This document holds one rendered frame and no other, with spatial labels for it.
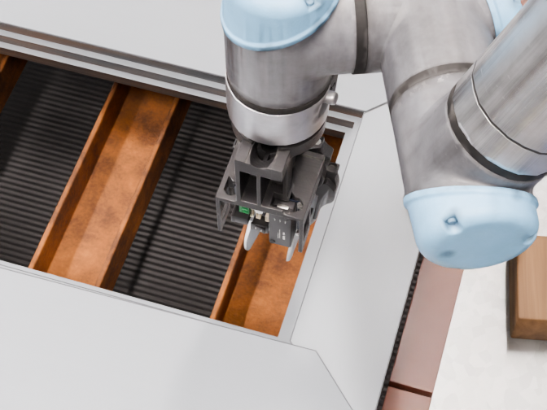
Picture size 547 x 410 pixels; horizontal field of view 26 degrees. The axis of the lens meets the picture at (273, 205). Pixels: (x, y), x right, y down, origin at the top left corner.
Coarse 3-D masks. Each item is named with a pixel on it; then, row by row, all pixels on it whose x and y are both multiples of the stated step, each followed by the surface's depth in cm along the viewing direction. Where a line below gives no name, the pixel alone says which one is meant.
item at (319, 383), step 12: (312, 360) 104; (312, 372) 104; (324, 372) 104; (312, 384) 103; (324, 384) 103; (336, 384) 103; (300, 396) 103; (312, 396) 103; (324, 396) 103; (336, 396) 103; (300, 408) 102; (312, 408) 102; (324, 408) 102; (336, 408) 102; (348, 408) 102
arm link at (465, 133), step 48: (528, 0) 63; (528, 48) 61; (432, 96) 72; (480, 96) 65; (528, 96) 62; (432, 144) 69; (480, 144) 66; (528, 144) 65; (432, 192) 69; (480, 192) 67; (528, 192) 69; (432, 240) 69; (480, 240) 69; (528, 240) 70
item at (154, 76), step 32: (0, 32) 125; (32, 32) 124; (64, 64) 125; (96, 64) 124; (128, 64) 123; (160, 64) 122; (192, 96) 123; (224, 96) 122; (352, 128) 119; (320, 224) 114; (96, 288) 111; (288, 320) 109
